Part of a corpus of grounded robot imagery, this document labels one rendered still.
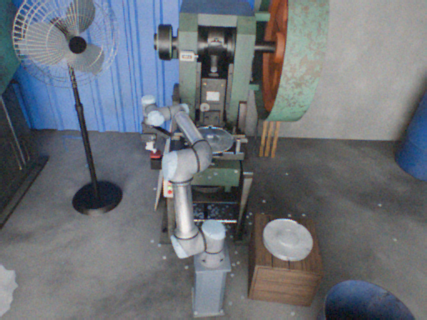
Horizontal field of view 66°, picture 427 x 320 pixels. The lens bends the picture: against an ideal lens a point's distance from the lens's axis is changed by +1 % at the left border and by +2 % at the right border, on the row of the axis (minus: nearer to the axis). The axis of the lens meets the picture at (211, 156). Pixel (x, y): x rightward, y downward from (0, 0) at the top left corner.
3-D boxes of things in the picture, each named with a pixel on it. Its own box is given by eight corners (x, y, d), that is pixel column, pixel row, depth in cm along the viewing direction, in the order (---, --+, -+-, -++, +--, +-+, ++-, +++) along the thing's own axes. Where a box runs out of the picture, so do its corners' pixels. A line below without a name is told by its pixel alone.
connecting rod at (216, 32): (223, 91, 188) (228, 27, 170) (202, 90, 187) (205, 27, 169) (222, 79, 205) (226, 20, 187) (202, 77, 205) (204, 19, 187)
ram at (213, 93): (223, 126, 199) (228, 80, 182) (198, 125, 198) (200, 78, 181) (222, 112, 213) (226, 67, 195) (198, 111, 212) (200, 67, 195)
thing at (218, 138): (188, 127, 216) (188, 126, 216) (232, 128, 217) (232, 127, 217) (186, 152, 193) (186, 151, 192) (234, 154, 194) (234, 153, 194)
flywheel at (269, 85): (291, 18, 224) (290, 123, 218) (262, 17, 223) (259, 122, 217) (339, -60, 152) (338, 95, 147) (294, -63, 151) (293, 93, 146)
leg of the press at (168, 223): (175, 244, 235) (174, 140, 181) (159, 244, 235) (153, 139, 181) (182, 165, 309) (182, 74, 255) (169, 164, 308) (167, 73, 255)
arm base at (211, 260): (227, 267, 170) (228, 254, 164) (198, 268, 169) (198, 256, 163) (223, 242, 182) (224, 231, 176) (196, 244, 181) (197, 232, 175)
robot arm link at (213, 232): (228, 248, 167) (230, 231, 159) (203, 257, 163) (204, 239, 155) (218, 232, 176) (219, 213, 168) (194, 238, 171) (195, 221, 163)
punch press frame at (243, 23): (236, 223, 233) (265, 27, 153) (175, 222, 231) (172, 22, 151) (228, 157, 297) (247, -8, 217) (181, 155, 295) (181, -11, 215)
